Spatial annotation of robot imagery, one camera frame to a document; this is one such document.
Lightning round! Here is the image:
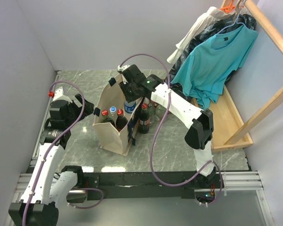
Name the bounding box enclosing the cola bottle red cap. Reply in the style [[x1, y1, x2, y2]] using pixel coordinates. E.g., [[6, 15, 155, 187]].
[[116, 109, 128, 131], [138, 103, 150, 134], [101, 109, 115, 126]]

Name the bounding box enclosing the pocari bottle blue cap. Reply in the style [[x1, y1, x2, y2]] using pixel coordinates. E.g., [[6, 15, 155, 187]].
[[109, 106, 118, 122], [124, 100, 136, 114]]

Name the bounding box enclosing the beige canvas tote bag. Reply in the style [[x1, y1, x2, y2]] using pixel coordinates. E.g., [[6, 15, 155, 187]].
[[93, 74, 143, 156]]

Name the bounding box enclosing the clear green-capped glass bottle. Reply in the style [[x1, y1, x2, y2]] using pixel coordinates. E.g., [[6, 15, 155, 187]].
[[148, 103, 156, 124]]

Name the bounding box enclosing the cola bottle red cap front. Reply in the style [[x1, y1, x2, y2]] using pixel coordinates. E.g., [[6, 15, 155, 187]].
[[116, 109, 128, 131]]

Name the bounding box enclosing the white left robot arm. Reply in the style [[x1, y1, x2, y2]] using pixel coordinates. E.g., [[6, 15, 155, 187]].
[[8, 92, 94, 226]]

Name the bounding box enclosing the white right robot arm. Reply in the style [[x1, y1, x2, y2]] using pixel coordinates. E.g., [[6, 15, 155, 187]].
[[118, 65, 216, 187]]

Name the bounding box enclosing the turquoise t-shirt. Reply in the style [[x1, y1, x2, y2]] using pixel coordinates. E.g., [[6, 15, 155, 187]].
[[172, 25, 258, 109]]

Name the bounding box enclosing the white garment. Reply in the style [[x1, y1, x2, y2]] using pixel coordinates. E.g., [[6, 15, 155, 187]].
[[167, 7, 234, 64]]

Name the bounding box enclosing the orange hanger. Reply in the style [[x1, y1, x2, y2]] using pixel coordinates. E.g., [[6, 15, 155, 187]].
[[219, 0, 236, 13]]

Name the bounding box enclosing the dark floral shirt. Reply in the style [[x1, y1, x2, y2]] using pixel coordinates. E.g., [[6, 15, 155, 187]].
[[169, 15, 257, 98]]

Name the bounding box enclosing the light blue hanger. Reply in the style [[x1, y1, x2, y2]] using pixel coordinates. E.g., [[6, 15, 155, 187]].
[[213, 0, 255, 35]]

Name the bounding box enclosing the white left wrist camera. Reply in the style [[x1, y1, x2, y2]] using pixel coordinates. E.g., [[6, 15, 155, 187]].
[[48, 87, 72, 103]]

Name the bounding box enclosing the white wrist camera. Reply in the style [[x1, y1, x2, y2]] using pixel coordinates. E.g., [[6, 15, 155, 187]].
[[117, 65, 130, 73], [48, 87, 72, 103]]

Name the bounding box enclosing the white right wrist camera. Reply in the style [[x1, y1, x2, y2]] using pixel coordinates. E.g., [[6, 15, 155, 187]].
[[117, 65, 130, 73]]

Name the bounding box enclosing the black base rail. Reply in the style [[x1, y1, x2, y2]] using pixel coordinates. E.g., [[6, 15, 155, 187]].
[[73, 172, 224, 199]]

